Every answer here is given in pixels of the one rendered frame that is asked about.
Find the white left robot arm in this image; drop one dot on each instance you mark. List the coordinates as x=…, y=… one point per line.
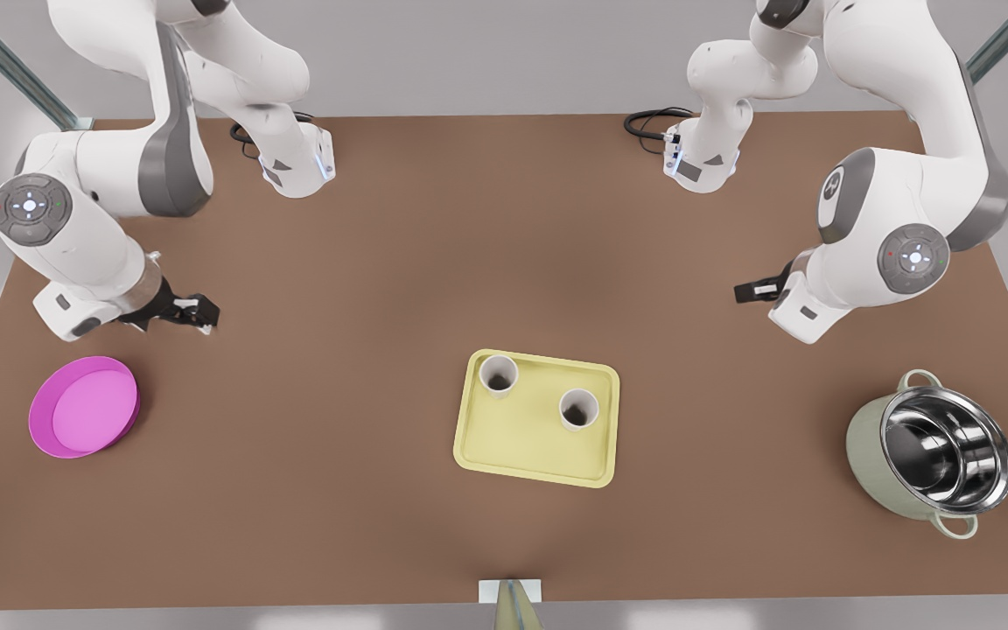
x=898, y=201

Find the white IKEA cup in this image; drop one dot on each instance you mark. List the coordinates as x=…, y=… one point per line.
x=499, y=374
x=578, y=409

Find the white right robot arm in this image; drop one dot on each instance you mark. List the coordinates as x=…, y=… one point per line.
x=101, y=166

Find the pale yellow tray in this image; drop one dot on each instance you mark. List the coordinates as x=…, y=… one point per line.
x=521, y=442

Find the green steel-lined pot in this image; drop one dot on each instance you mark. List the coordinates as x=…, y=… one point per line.
x=871, y=455

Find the pink round plate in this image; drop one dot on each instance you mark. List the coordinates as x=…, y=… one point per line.
x=84, y=409

